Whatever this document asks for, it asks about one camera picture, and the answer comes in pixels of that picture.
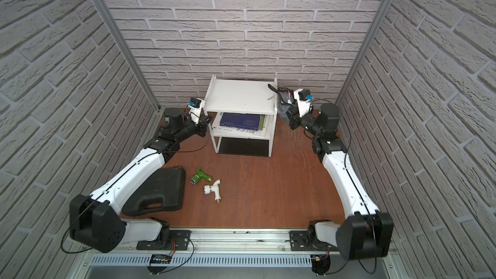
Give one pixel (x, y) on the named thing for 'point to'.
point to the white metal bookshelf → (241, 109)
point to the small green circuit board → (160, 259)
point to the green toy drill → (195, 179)
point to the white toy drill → (214, 188)
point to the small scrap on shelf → (270, 97)
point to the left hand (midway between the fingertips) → (205, 111)
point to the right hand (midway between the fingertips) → (287, 104)
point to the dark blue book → (241, 121)
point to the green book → (261, 123)
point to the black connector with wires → (320, 265)
